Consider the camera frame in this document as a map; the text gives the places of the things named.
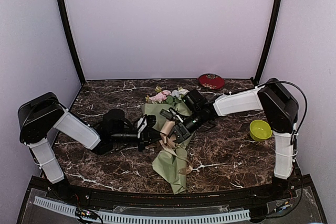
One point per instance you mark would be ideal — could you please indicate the pink rose fake flower stem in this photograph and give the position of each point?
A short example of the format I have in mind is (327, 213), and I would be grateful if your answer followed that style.
(161, 95)

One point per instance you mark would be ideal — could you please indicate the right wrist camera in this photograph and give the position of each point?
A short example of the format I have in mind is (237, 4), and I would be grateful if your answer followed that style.
(172, 115)

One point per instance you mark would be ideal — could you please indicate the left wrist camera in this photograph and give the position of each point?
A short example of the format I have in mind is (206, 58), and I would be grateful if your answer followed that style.
(147, 121)

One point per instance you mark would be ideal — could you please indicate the lime green plastic bowl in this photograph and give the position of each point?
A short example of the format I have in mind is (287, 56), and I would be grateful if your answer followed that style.
(260, 130)

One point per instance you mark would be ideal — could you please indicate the green and pink wrapping paper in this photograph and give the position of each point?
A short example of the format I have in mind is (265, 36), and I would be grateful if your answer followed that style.
(165, 164)

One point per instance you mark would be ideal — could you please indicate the tan ribbon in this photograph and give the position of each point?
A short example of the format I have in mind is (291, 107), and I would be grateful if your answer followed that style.
(169, 145)

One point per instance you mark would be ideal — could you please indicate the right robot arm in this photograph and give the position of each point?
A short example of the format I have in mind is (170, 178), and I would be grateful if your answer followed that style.
(277, 104)

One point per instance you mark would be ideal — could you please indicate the white slotted cable duct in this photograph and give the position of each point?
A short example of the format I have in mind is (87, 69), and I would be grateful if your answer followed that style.
(140, 215)

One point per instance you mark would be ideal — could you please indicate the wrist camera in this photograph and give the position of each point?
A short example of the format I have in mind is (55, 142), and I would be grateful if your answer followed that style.
(147, 121)
(172, 115)

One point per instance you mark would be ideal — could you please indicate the red floral plate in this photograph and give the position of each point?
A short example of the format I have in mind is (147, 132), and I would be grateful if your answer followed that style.
(211, 81)

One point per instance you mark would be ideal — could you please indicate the black frame post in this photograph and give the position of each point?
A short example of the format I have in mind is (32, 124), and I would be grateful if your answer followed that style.
(268, 40)
(70, 41)

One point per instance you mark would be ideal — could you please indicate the white fake flower stem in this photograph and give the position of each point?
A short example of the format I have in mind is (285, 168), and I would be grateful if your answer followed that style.
(179, 93)

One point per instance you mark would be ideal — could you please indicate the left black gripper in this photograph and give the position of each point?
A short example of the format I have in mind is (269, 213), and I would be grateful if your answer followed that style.
(148, 136)

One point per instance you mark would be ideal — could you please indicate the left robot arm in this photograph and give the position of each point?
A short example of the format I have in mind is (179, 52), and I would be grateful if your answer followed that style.
(45, 113)

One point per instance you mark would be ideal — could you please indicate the black front table rail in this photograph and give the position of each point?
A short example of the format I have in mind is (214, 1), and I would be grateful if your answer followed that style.
(108, 199)

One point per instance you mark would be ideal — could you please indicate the left black frame post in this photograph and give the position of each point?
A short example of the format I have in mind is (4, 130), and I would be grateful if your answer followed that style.
(70, 41)

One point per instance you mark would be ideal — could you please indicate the right black frame post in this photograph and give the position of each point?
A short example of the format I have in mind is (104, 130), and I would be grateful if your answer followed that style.
(268, 40)

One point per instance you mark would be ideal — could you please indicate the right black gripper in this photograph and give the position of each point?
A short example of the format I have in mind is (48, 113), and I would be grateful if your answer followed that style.
(176, 128)

